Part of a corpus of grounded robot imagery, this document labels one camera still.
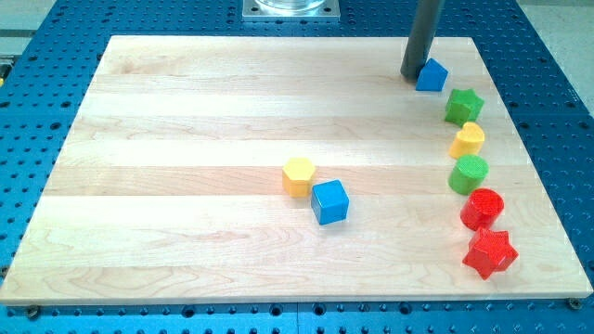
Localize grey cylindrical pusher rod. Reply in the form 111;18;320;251
400;0;445;82

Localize green star block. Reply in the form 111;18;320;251
445;89;484;127

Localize red star block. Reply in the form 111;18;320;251
462;227;519;280

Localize yellow heart block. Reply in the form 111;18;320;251
448;122;485;159

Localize green cylinder block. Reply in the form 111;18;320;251
448;154;489;195

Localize red cylinder block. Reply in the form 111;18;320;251
459;188;505;231

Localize yellow hexagon block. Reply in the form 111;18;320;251
282;158;316;198

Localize blue cube block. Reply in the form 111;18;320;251
311;180;350;225

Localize light wooden board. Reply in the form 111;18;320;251
1;36;592;306

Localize blue perforated metal table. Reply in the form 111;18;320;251
1;1;593;333

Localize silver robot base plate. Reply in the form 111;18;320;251
241;0;341;21

